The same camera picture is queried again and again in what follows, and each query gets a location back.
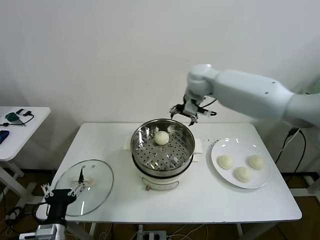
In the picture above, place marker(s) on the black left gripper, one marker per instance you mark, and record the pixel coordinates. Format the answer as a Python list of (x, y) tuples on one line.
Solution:
[(58, 200)]

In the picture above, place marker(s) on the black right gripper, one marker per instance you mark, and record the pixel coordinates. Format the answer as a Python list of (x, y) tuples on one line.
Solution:
[(191, 105)]

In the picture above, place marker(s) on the white steamed baozi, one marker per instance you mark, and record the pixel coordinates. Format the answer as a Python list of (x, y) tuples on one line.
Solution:
[(161, 137), (226, 162), (243, 174), (255, 161)]

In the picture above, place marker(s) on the round glass lid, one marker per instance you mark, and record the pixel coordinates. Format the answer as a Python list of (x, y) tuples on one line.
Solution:
[(100, 182)]

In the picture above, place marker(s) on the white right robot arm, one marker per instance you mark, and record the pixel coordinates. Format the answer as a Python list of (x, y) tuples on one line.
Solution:
[(250, 92)]

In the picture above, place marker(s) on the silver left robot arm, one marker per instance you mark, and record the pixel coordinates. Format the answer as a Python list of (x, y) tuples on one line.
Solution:
[(62, 231)]

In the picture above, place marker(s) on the white round plate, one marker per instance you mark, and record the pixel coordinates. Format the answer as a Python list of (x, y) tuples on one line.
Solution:
[(240, 152)]

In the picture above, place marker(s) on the white side table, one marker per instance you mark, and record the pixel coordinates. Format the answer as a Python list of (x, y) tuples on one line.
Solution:
[(15, 142)]

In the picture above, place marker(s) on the blue flat object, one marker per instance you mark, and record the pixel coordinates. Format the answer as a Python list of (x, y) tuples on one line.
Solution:
[(3, 136)]

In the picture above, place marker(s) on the small green device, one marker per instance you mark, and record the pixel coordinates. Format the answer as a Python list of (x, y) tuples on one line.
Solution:
[(12, 117)]

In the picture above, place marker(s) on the grey power strip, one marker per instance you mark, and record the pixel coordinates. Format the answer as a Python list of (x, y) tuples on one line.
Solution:
[(151, 235)]

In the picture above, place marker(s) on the pale green appliance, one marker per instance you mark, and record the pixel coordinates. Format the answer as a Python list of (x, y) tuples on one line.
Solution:
[(316, 84)]

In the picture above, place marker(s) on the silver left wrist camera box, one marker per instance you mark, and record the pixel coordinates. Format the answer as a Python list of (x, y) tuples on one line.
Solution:
[(42, 232)]

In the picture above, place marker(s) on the white table frame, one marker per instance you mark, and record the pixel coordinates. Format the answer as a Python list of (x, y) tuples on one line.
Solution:
[(93, 228)]

